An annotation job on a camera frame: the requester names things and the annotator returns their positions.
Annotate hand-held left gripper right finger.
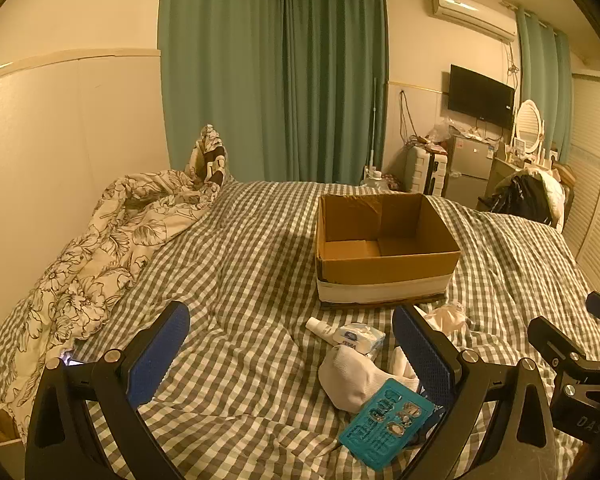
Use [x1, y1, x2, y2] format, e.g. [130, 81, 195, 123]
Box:
[392, 304, 563, 480]

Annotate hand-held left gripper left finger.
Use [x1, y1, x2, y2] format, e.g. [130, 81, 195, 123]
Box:
[25, 301, 191, 480]

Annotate clear plastic wrapper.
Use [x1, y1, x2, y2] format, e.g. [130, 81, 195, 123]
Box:
[422, 302, 473, 351]

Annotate blue white tissue packet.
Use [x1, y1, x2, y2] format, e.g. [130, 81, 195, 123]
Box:
[331, 324, 386, 359]

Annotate teal blister pack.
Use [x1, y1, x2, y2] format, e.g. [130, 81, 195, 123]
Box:
[338, 379, 443, 472]

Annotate brown cardboard box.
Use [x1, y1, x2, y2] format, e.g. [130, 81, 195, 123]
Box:
[314, 192, 462, 306]

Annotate white squeeze tube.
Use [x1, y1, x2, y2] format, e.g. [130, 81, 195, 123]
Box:
[305, 316, 342, 345]

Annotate green checkered bedsheet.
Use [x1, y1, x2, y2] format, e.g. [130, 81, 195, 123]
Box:
[0, 180, 600, 480]

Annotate white garment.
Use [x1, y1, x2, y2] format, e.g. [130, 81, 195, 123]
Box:
[530, 167, 567, 231]

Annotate floral duvet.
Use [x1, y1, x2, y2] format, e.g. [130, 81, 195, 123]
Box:
[0, 167, 226, 406]

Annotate black bag on chair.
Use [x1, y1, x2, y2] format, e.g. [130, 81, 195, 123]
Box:
[487, 174, 553, 223]

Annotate white louvred wardrobe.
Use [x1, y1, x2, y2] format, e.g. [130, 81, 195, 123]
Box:
[562, 72, 600, 306]

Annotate wooden dressing table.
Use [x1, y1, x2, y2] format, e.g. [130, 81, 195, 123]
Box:
[489, 155, 526, 197]

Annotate white suitcase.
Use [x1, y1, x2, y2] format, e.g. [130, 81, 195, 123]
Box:
[405, 145, 448, 196]

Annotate silver mini fridge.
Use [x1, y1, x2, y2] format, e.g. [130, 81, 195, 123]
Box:
[445, 135, 496, 206]

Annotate white oval mirror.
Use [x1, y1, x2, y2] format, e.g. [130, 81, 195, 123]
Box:
[512, 100, 546, 157]

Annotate floral pillow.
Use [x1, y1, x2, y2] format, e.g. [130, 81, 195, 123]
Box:
[187, 124, 231, 186]

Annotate clear plastic bag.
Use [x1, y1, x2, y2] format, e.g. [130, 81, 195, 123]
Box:
[430, 120, 461, 144]

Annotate white mop pole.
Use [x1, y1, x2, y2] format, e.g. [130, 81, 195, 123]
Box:
[369, 77, 381, 176]

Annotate green curtain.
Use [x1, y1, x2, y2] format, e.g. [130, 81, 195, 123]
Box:
[157, 0, 283, 183]
[516, 7, 573, 166]
[279, 0, 388, 186]

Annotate white air conditioner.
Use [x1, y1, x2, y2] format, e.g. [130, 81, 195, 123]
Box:
[431, 0, 518, 43]

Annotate hanging wall cables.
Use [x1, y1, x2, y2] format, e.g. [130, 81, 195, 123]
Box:
[397, 89, 417, 147]

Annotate black wall television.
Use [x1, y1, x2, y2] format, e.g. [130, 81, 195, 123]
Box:
[448, 64, 516, 126]

